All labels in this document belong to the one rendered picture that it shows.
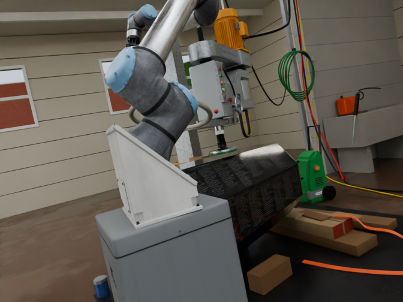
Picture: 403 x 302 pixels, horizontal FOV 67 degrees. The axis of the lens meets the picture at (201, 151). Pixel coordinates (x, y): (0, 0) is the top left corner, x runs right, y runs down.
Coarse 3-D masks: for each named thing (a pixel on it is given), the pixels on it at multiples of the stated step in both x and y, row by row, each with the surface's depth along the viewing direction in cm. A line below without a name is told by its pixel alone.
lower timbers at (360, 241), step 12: (372, 216) 259; (276, 228) 281; (288, 228) 267; (360, 228) 255; (384, 228) 239; (312, 240) 245; (324, 240) 234; (336, 240) 226; (348, 240) 222; (360, 240) 218; (372, 240) 220; (348, 252) 218; (360, 252) 213
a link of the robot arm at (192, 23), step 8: (208, 0) 136; (216, 0) 139; (200, 8) 138; (208, 8) 138; (216, 8) 141; (192, 16) 151; (200, 16) 143; (208, 16) 142; (216, 16) 145; (192, 24) 156; (200, 24) 149; (208, 24) 148
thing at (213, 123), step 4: (200, 120) 199; (212, 120) 216; (216, 120) 222; (220, 120) 228; (224, 120) 236; (228, 120) 241; (232, 120) 250; (236, 120) 251; (188, 124) 207; (192, 124) 212; (208, 124) 209; (212, 124) 215; (216, 124) 221; (220, 124) 227; (224, 124) 235; (228, 124) 243; (196, 128) 196; (200, 128) 209; (204, 128) 229
